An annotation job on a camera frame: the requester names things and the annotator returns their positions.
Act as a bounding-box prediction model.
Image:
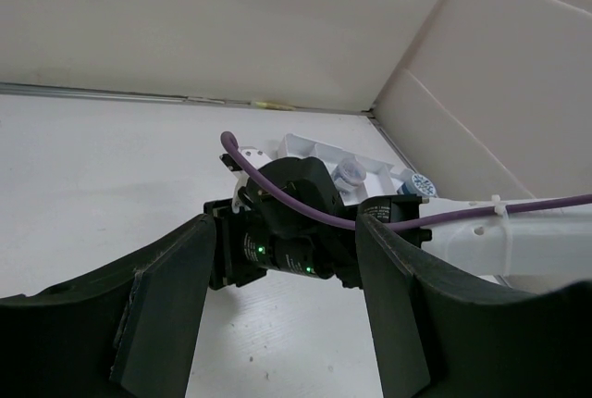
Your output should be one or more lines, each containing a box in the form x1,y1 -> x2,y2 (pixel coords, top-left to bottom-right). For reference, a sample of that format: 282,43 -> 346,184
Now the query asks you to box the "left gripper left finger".
1,215 -> 216,397

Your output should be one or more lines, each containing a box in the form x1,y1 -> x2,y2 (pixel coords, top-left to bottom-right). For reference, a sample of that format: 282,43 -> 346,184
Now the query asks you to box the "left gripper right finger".
355,216 -> 591,397

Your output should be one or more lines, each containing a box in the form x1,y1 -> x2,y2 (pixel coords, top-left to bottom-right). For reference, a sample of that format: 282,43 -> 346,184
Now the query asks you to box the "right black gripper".
203,196 -> 278,291

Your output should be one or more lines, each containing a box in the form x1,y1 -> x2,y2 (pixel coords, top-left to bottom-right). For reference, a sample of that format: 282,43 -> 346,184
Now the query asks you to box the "clear paperclip jar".
331,157 -> 367,193

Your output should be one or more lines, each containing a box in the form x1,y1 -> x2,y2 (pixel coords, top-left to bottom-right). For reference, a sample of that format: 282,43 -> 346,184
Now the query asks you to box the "white compartment tray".
276,132 -> 417,207

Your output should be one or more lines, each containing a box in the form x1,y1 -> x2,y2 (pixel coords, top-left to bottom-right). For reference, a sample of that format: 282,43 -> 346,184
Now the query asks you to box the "blue round jar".
398,172 -> 438,197

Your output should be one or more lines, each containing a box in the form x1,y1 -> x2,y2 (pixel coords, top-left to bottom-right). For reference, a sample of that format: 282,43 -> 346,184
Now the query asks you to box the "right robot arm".
204,157 -> 591,290

